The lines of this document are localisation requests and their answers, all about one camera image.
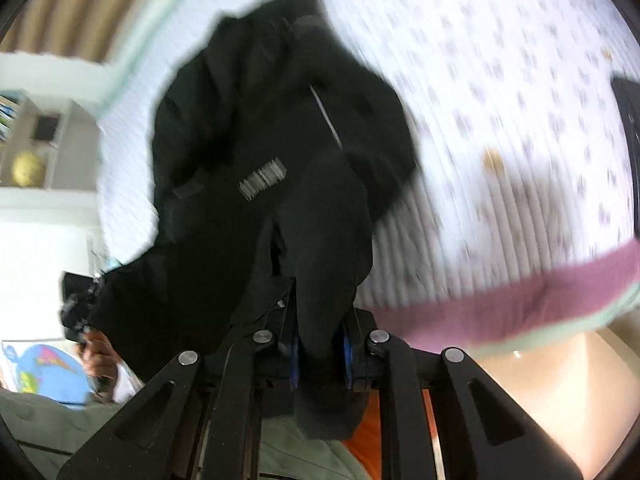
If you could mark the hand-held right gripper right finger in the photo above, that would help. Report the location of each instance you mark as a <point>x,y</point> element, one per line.
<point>410,395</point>

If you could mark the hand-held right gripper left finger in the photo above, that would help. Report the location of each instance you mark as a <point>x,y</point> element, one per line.
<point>220,385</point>

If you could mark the black hooded jacket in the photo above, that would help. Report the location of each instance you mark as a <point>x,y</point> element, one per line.
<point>260,160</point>

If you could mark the person's left hand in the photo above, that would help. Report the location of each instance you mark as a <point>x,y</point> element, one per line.
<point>100,357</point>

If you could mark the blue world map poster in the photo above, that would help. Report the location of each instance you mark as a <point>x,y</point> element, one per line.
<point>45,372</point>

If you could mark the yellow ball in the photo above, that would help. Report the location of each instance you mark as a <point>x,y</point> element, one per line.
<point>27,167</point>

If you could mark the white bookshelf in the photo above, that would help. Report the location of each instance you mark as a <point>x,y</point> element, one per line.
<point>55,150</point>

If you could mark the black box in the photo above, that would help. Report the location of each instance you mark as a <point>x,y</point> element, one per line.
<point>46,127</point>

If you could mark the row of books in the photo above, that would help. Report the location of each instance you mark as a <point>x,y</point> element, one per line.
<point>7,117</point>

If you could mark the striped tan window blind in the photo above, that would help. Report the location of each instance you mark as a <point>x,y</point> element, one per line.
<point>65,10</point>

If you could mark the bed with dotted white sheet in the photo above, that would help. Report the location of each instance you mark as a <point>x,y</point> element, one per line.
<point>500,110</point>

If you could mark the black flat device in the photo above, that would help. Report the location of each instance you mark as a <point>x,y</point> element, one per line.
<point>630,160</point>

